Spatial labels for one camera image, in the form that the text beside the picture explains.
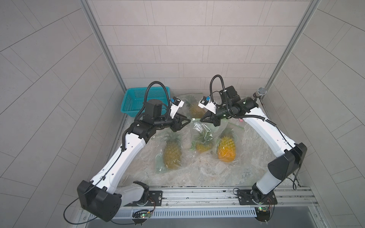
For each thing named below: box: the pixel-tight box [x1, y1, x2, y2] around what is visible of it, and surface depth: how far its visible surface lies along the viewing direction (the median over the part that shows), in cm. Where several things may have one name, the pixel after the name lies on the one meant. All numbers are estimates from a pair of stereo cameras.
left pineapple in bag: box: [163, 131, 183, 169], surface depth 80 cm
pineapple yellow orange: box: [189, 135, 213, 154], surface depth 74 cm
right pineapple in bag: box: [217, 127, 238, 163], surface depth 81 cm
